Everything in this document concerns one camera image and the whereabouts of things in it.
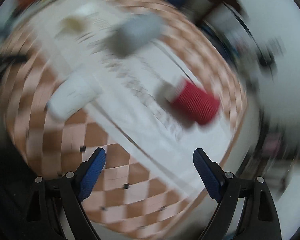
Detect white paper cup with birds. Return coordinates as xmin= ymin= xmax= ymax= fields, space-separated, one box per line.
xmin=46 ymin=72 xmax=103 ymax=122

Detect grey ribbed mug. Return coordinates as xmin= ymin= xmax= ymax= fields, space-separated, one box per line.
xmin=106 ymin=13 xmax=165 ymax=57

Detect white paper cup lying open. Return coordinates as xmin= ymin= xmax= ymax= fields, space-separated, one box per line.
xmin=57 ymin=5 xmax=98 ymax=36

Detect red ripple paper cup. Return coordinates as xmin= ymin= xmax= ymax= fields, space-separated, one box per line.
xmin=155 ymin=78 xmax=221 ymax=127

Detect checkered brown pink tablecloth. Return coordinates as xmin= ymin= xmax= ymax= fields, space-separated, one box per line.
xmin=0 ymin=0 xmax=247 ymax=239

